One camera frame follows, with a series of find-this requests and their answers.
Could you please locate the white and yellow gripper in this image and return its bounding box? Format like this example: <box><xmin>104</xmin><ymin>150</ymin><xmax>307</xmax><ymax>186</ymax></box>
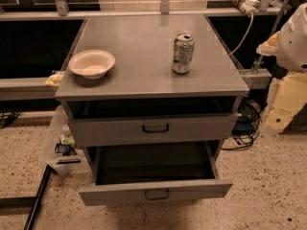
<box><xmin>262</xmin><ymin>73</ymin><xmax>307</xmax><ymax>135</ymax></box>

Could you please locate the grey drawer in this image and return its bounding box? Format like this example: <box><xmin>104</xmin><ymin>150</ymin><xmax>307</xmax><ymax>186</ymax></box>
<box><xmin>68</xmin><ymin>113</ymin><xmax>238</xmax><ymax>147</ymax></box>
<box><xmin>79</xmin><ymin>142</ymin><xmax>232</xmax><ymax>206</ymax></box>

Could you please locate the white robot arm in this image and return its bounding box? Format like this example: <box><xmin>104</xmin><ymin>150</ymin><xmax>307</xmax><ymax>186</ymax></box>
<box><xmin>256</xmin><ymin>3</ymin><xmax>307</xmax><ymax>134</ymax></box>

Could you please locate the grey top drawer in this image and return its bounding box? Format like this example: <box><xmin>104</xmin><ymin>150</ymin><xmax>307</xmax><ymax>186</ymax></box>
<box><xmin>68</xmin><ymin>113</ymin><xmax>238</xmax><ymax>147</ymax></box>

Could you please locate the white power strip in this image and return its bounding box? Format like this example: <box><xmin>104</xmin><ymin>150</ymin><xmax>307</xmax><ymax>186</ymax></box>
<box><xmin>230</xmin><ymin>0</ymin><xmax>259</xmax><ymax>16</ymax></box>

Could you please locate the silver soda can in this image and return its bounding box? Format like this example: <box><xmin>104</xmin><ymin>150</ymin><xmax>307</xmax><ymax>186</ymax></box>
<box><xmin>172</xmin><ymin>34</ymin><xmax>195</xmax><ymax>74</ymax></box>

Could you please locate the white paper bowl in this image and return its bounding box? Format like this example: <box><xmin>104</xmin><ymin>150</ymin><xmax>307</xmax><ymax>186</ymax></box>
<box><xmin>68</xmin><ymin>50</ymin><xmax>115</xmax><ymax>80</ymax></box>

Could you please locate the clear plastic bag with snacks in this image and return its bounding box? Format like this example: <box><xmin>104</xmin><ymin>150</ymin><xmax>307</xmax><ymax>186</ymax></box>
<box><xmin>41</xmin><ymin>105</ymin><xmax>83</xmax><ymax>176</ymax></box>

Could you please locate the yellow chip bag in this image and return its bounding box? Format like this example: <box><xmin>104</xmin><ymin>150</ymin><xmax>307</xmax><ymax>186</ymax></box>
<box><xmin>45</xmin><ymin>71</ymin><xmax>64</xmax><ymax>87</ymax></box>

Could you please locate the black cable bundle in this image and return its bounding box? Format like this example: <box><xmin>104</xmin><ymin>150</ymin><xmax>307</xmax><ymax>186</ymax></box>
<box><xmin>221</xmin><ymin>99</ymin><xmax>263</xmax><ymax>151</ymax></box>

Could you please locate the white power cable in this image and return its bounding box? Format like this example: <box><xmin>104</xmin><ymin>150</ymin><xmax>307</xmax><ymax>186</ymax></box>
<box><xmin>228</xmin><ymin>12</ymin><xmax>255</xmax><ymax>57</ymax></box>

